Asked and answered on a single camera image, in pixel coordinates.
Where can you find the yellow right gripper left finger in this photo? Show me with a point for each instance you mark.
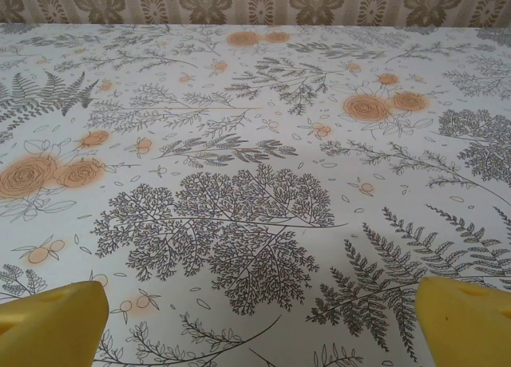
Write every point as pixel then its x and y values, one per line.
pixel 48 327

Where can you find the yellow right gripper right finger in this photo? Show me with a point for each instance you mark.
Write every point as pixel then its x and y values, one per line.
pixel 467 327

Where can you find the floral patterned tablecloth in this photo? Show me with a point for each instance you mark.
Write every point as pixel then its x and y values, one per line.
pixel 255 163

